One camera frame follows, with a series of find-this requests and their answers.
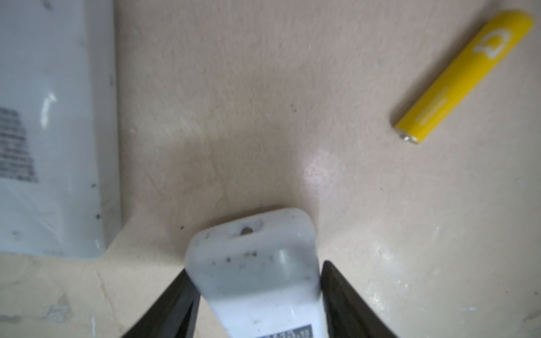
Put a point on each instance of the red and white remote control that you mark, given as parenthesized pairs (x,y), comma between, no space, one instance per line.
(260,275)

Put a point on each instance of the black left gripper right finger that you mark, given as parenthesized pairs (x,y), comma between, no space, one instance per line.
(347,314)

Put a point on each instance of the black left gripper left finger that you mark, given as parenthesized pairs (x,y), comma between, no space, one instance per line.
(173,314)

